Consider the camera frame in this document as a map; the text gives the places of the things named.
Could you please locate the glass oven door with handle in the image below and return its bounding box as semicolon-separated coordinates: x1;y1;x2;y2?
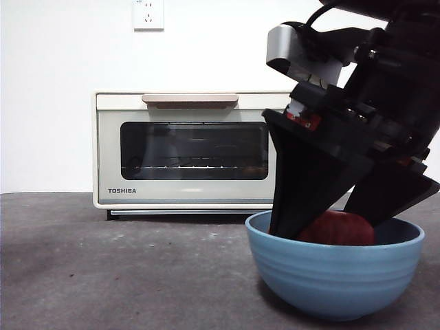
96;93;292;205

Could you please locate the black camera cable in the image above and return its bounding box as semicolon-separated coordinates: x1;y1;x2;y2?
304;1;344;32

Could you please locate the cream Toshiba toaster oven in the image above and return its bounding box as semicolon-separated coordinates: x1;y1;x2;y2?
91;89;296;221

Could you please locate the red apple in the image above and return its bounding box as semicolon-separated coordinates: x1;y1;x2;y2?
297;210;376;246

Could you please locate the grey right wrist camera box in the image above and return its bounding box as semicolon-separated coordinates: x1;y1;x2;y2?
266;22;344;87

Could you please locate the metal wire oven rack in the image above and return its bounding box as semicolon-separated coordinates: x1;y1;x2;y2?
120;164;269;171

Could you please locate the white wall socket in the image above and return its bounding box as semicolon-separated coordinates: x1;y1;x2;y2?
133;0;165;32

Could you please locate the blue ribbed bowl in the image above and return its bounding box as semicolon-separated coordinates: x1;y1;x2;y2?
244;209;425;322

